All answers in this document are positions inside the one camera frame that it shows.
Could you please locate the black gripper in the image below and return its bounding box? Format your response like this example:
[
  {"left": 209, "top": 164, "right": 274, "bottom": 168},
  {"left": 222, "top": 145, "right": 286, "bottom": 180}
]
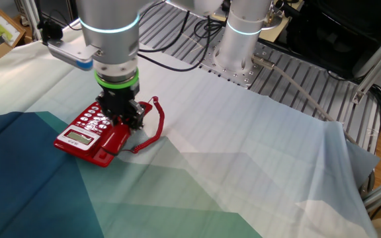
[{"left": 95, "top": 84, "right": 146, "bottom": 130}]

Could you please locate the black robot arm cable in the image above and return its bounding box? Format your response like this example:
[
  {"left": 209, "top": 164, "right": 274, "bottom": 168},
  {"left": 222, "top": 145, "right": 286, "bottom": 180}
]
[{"left": 36, "top": 0, "right": 226, "bottom": 73}]

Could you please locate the beige hose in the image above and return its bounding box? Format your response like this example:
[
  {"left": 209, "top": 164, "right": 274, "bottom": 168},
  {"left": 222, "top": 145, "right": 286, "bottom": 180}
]
[{"left": 253, "top": 56, "right": 357, "bottom": 143}]

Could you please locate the red telephone base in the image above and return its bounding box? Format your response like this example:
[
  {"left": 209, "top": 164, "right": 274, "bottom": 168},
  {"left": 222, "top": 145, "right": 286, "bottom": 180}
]
[{"left": 53, "top": 101, "right": 135, "bottom": 168}]

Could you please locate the red telephone handset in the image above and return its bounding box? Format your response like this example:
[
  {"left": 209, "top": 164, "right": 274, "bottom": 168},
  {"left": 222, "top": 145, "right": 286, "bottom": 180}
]
[{"left": 89, "top": 100, "right": 153, "bottom": 158}]

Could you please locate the black bulky equipment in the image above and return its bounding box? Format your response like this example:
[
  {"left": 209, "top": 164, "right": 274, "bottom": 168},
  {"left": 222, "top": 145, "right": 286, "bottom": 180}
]
[{"left": 286, "top": 0, "right": 381, "bottom": 80}]

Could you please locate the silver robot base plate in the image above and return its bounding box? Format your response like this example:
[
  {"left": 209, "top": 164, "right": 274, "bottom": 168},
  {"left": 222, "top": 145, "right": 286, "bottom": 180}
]
[{"left": 198, "top": 39, "right": 266, "bottom": 89}]

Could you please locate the red telephone cord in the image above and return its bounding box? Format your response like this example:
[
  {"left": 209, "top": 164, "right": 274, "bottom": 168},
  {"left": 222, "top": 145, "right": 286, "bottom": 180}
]
[{"left": 101, "top": 95, "right": 166, "bottom": 155}]

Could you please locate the teal blue white tablecloth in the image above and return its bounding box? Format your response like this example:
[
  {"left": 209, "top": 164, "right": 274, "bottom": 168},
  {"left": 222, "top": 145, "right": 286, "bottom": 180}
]
[{"left": 0, "top": 20, "right": 381, "bottom": 238}]

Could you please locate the black cable bundle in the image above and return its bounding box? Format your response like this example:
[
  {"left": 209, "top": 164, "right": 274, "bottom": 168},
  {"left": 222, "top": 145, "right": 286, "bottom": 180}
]
[{"left": 325, "top": 71, "right": 381, "bottom": 133}]

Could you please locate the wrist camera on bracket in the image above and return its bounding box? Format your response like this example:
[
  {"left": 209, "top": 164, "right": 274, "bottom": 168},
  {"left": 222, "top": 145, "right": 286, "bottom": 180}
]
[{"left": 37, "top": 21, "right": 101, "bottom": 72}]

